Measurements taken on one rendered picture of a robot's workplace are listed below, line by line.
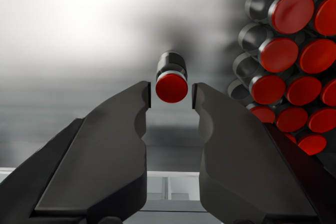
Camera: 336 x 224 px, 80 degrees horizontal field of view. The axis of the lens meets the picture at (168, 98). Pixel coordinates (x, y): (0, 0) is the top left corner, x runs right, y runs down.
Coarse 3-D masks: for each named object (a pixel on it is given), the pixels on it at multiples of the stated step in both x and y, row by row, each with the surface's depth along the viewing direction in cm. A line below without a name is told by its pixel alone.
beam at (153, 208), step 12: (144, 204) 97; (156, 204) 98; (168, 204) 98; (180, 204) 98; (192, 204) 98; (132, 216) 92; (144, 216) 92; (156, 216) 93; (168, 216) 93; (180, 216) 93; (192, 216) 93; (204, 216) 93
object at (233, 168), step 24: (192, 96) 12; (216, 96) 10; (216, 120) 8; (240, 120) 8; (216, 144) 7; (240, 144) 7; (264, 144) 7; (216, 168) 6; (240, 168) 6; (264, 168) 6; (288, 168) 6; (216, 192) 6; (240, 192) 5; (264, 192) 5; (288, 192) 6; (216, 216) 6; (240, 216) 6; (264, 216) 5; (288, 216) 5; (312, 216) 5
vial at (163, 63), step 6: (162, 54) 16; (168, 54) 15; (162, 60) 15; (168, 60) 14; (162, 66) 14; (168, 66) 13; (174, 66) 13; (180, 66) 14; (156, 72) 14; (162, 72) 13; (168, 72) 13; (174, 72) 13; (180, 72) 13; (156, 78) 14; (186, 78) 14
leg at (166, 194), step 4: (164, 180) 111; (168, 180) 111; (164, 184) 109; (168, 184) 109; (164, 188) 107; (168, 188) 107; (164, 192) 105; (168, 192) 105; (164, 196) 103; (168, 196) 103
